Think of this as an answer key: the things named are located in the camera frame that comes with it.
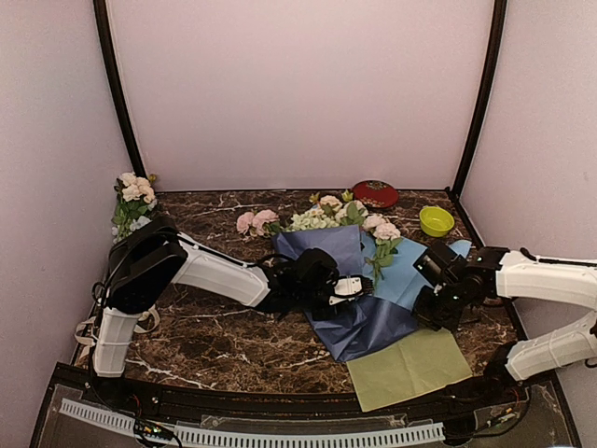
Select red decorated round plate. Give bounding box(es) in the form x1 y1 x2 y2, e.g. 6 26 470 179
352 180 399 209

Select left black frame post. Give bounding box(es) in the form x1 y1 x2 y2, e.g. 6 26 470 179
92 0 146 176

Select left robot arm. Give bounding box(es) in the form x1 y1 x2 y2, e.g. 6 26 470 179
90 217 374 407

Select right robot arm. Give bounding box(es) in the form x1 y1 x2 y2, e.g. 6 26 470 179
411 242 596 405

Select yellow-green wrapping paper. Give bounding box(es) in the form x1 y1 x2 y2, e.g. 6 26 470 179
347 329 473 413

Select right black frame post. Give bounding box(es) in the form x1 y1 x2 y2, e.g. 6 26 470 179
451 0 507 201

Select black frame post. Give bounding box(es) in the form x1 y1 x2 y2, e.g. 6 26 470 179
92 0 146 176
451 0 507 201

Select cream rose stem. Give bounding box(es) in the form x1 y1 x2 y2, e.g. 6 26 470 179
310 191 369 227

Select light blue wrapping paper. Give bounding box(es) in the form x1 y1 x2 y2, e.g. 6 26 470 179
270 223 472 364

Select cream ribbon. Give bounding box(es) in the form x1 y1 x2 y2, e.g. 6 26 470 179
74 306 160 347

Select lime green bowl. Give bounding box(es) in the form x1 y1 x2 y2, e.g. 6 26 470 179
419 206 455 238

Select pink rose stem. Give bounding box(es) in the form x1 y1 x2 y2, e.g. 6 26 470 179
363 214 402 285
236 209 283 237

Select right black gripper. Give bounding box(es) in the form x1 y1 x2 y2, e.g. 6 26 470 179
411 283 469 332

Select remaining white rose stems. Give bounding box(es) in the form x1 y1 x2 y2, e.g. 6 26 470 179
111 172 158 244

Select white slotted cable duct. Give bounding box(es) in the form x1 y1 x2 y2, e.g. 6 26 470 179
59 398 445 448

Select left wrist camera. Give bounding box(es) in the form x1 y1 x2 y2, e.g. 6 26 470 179
293 248 340 289

